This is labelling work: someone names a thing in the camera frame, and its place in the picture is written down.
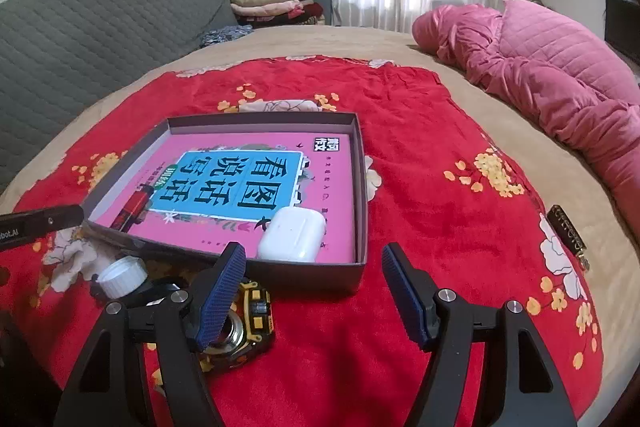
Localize black yellow wristwatch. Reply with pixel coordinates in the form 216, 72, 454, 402
198, 277, 274, 373

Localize white earbuds case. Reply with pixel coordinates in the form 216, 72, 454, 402
257, 206, 326, 263

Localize red lighter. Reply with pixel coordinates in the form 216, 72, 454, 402
110, 184, 154, 233

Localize metal glass ink bottle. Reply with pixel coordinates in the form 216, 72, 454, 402
205, 310, 245, 357

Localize grey quilted headboard cover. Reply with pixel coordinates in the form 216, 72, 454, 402
1, 0, 235, 186

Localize grey cardboard box tray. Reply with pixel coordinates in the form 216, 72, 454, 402
82, 113, 367, 291

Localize beige bed sheet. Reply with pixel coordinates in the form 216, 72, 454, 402
1, 26, 639, 425

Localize folded clothes pile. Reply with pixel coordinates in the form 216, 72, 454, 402
230, 0, 335, 29

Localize black television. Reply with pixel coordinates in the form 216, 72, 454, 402
604, 0, 640, 63

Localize red floral blanket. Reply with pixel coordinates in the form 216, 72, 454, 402
17, 56, 603, 426

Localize pink quilted duvet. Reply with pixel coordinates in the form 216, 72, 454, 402
412, 0, 639, 233

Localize pink and blue book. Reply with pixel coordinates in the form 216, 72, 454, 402
88, 131, 357, 265

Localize blue patterned cloth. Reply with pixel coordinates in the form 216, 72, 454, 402
200, 25, 254, 48

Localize white plastic bottle cap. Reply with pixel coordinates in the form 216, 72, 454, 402
96, 256, 148, 299

